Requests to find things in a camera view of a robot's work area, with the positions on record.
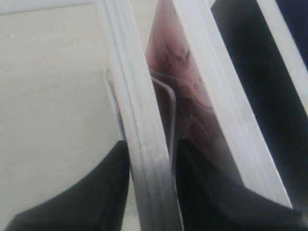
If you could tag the blue spine book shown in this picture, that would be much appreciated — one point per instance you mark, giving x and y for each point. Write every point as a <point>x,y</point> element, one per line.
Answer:
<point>275,80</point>

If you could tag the black spine book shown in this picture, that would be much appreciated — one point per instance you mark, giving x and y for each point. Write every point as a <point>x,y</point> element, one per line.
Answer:
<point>186,51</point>

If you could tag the grey cat cover book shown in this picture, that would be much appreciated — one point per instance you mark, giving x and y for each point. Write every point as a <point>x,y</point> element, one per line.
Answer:
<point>154,188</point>

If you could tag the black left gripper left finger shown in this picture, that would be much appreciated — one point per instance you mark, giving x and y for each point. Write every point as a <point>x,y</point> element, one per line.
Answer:
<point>96,203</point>

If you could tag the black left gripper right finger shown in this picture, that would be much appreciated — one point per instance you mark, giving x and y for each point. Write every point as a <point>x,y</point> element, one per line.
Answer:
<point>212,201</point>

